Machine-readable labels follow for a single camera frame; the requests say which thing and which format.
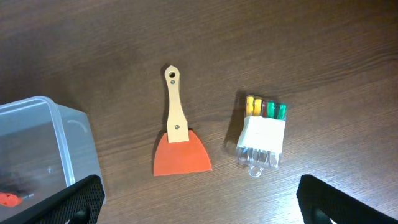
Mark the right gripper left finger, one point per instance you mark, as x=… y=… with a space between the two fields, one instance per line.
x=78 y=203

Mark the clear case of screwdriver bits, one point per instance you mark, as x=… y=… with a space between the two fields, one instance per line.
x=260 y=143

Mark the clear plastic container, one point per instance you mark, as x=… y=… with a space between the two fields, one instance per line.
x=45 y=148

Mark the orange scraper wooden handle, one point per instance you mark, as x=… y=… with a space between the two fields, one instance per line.
x=180 y=150

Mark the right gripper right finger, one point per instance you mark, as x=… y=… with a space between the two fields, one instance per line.
x=320 y=202

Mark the orange handled pliers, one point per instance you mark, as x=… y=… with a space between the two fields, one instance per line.
x=13 y=200

